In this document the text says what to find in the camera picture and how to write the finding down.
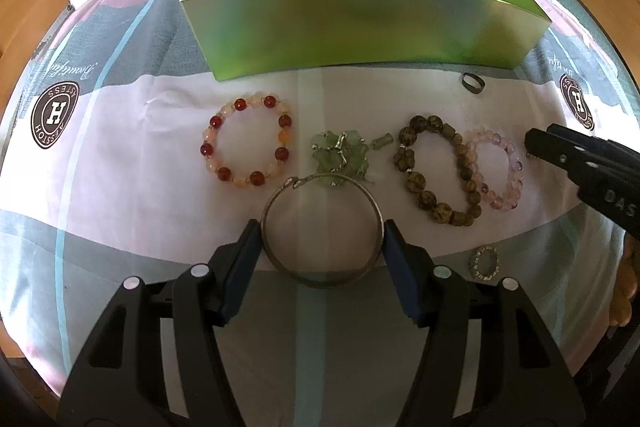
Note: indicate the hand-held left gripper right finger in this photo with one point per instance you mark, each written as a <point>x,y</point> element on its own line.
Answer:
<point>397,257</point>

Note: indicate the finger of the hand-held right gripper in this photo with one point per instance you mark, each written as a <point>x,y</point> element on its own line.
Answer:
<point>545,147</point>
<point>570,133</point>

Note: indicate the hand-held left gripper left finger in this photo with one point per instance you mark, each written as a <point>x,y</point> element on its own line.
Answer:
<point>245,252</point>

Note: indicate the silver metal bangle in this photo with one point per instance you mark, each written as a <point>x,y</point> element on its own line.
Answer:
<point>320,282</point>

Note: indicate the green cardboard box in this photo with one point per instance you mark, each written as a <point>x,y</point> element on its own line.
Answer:
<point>350,27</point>

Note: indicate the person's right hand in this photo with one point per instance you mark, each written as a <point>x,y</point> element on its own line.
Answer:
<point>627,282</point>

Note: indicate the printed patchwork bed sheet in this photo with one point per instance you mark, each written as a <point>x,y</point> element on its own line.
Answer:
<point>150,207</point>

